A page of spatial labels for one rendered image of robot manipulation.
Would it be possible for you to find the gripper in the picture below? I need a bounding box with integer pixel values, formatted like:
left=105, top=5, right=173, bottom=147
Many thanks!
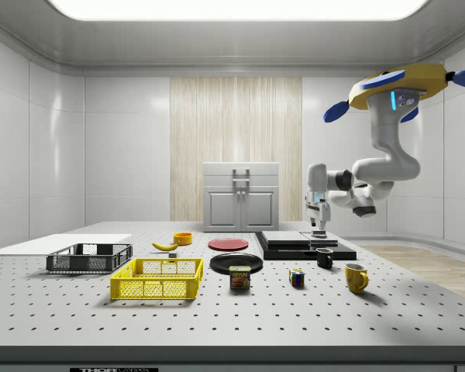
left=304, top=201, right=331, bottom=231

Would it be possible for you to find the black stove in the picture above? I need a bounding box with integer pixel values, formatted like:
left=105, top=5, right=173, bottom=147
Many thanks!
left=254, top=229, right=358, bottom=260

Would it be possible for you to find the black mug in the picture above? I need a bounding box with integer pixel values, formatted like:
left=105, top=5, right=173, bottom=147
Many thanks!
left=315, top=247, right=334, bottom=269

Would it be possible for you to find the puzzle cube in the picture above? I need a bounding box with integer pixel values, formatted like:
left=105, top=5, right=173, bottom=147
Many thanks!
left=288, top=268, right=306, bottom=288

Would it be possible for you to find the yellow mug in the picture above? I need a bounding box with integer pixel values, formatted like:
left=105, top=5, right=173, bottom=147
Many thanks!
left=344, top=263, right=370, bottom=294

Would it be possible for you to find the white cabinet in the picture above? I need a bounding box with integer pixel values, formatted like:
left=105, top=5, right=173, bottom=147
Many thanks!
left=202, top=161, right=280, bottom=233

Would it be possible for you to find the black plate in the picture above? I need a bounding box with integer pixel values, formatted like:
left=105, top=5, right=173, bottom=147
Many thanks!
left=209, top=253, right=264, bottom=275

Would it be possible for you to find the red plate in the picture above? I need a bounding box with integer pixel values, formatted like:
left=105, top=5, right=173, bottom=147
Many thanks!
left=208, top=237, right=249, bottom=251

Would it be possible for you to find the flat-sided can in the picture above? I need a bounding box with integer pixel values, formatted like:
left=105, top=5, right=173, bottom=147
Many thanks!
left=229, top=265, right=252, bottom=291

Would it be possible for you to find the banana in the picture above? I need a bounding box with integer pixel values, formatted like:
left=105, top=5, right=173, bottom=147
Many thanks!
left=151, top=240, right=181, bottom=252

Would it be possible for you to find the drone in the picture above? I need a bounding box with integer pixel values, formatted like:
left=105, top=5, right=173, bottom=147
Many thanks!
left=323, top=63, right=465, bottom=124

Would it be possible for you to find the yellow basket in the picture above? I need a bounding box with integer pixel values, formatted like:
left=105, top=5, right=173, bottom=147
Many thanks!
left=109, top=257, right=205, bottom=301

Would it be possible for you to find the dark grey basket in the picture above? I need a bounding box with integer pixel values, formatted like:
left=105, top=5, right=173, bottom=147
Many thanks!
left=46, top=243, right=134, bottom=274

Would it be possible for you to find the white board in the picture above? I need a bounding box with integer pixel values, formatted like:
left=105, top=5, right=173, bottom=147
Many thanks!
left=0, top=233, right=133, bottom=256

